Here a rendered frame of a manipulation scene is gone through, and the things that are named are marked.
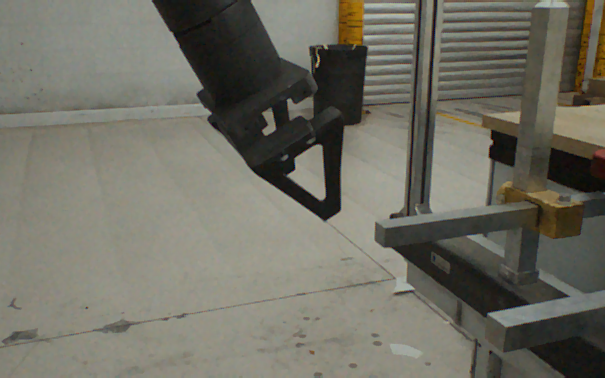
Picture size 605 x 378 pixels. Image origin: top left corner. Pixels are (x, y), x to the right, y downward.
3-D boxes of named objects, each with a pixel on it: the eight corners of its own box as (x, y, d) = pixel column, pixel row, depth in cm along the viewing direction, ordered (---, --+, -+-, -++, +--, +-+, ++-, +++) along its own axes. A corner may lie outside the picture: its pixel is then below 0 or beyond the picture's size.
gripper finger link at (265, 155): (344, 169, 49) (291, 65, 44) (386, 200, 42) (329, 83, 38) (271, 216, 48) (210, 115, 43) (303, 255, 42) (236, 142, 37)
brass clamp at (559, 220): (550, 240, 89) (554, 207, 88) (490, 211, 101) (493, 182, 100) (584, 235, 91) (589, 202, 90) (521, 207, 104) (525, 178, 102)
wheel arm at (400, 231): (384, 254, 84) (385, 225, 83) (372, 245, 87) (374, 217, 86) (630, 217, 99) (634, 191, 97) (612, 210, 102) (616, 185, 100)
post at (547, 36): (513, 310, 101) (550, 0, 86) (499, 300, 104) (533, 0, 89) (530, 306, 102) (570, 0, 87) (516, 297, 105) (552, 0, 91)
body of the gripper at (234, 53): (276, 70, 49) (231, -17, 46) (324, 96, 40) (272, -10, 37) (206, 113, 48) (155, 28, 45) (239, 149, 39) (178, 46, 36)
